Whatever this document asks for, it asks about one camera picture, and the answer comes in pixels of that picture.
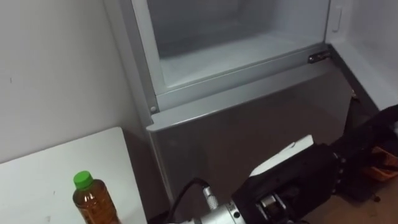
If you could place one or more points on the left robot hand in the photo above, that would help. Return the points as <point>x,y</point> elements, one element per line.
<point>295,177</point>

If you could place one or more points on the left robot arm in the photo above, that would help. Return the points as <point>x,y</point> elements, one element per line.
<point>222,216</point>

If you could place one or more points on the grey fridge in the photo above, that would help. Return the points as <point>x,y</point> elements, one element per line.
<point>236,130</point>

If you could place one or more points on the orange box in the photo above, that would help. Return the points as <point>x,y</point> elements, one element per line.
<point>385,169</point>

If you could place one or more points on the open fridge door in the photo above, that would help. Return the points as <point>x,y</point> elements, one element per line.
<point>370,46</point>

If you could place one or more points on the tea bottle with green cap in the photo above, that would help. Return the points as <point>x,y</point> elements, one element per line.
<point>93,202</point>

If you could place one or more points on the white desk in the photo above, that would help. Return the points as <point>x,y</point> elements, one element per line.
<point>40,183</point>

